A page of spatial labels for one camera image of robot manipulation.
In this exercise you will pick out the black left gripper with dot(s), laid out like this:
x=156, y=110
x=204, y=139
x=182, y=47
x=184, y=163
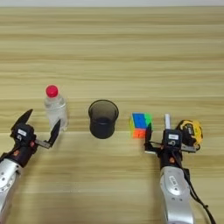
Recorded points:
x=23, y=153

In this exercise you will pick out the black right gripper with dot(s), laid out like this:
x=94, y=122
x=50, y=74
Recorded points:
x=170, y=157

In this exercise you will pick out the clear bottle with red cap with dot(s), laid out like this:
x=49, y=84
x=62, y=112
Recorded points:
x=56, y=112

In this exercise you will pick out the colourful puzzle cube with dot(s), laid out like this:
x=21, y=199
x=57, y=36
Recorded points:
x=140, y=124

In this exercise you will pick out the black mesh cup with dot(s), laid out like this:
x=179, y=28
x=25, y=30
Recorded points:
x=102, y=122

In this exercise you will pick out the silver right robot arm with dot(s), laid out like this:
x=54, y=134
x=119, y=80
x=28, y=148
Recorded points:
x=176, y=192

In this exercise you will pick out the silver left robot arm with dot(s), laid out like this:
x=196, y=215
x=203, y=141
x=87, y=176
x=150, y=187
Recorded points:
x=8, y=180

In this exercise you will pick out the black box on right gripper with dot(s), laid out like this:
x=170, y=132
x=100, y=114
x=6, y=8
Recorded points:
x=172, y=137

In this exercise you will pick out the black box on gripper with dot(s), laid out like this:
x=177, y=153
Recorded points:
x=24, y=132
x=172, y=137

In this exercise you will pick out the white marker pen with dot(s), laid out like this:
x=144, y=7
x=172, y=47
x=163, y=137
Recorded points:
x=167, y=122

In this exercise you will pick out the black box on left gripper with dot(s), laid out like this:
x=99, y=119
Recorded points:
x=24, y=132

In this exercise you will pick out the yellow black tape measure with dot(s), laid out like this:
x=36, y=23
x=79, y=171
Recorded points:
x=189, y=128

